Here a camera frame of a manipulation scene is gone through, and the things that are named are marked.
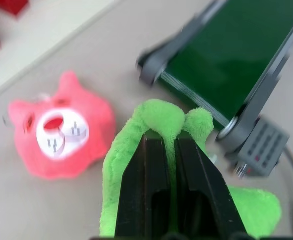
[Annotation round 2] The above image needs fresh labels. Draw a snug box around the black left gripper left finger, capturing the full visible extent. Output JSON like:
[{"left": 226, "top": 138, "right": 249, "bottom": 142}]
[{"left": 114, "top": 131, "right": 178, "bottom": 238}]

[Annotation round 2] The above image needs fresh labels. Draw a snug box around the green conveyor belt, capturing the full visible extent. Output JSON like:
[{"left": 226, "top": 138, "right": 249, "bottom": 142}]
[{"left": 136, "top": 0, "right": 293, "bottom": 153}]

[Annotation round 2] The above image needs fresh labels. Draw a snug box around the red box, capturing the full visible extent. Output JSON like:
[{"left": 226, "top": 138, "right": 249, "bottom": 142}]
[{"left": 0, "top": 0, "right": 37, "bottom": 17}]

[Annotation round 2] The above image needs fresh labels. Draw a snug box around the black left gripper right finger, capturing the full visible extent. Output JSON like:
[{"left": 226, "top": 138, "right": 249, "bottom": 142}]
[{"left": 175, "top": 136, "right": 247, "bottom": 237}]

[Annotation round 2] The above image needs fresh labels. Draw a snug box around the pink plush bear head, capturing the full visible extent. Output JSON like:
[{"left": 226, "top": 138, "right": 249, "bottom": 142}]
[{"left": 2, "top": 70, "right": 117, "bottom": 180}]

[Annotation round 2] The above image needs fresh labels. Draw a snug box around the green plush toy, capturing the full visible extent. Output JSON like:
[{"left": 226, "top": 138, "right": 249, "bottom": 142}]
[{"left": 99, "top": 98, "right": 283, "bottom": 237}]

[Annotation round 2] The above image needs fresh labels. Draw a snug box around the grey conveyor control box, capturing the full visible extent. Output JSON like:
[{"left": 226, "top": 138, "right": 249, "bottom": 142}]
[{"left": 232, "top": 117, "right": 291, "bottom": 180}]

